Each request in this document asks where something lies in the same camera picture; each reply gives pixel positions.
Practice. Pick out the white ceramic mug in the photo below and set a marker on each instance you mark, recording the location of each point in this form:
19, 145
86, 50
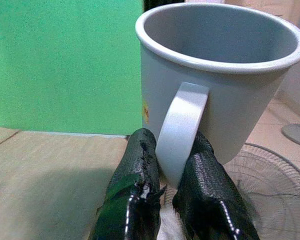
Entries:
215, 75

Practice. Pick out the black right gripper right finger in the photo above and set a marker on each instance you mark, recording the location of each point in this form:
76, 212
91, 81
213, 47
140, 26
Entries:
205, 185

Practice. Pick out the round grey fan base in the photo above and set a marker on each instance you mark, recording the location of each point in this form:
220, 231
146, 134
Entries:
297, 135

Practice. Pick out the beige tablecloth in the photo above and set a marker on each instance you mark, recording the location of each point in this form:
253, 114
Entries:
50, 185

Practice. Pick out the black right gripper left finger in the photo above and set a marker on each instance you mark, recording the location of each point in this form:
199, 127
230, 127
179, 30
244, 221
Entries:
137, 170

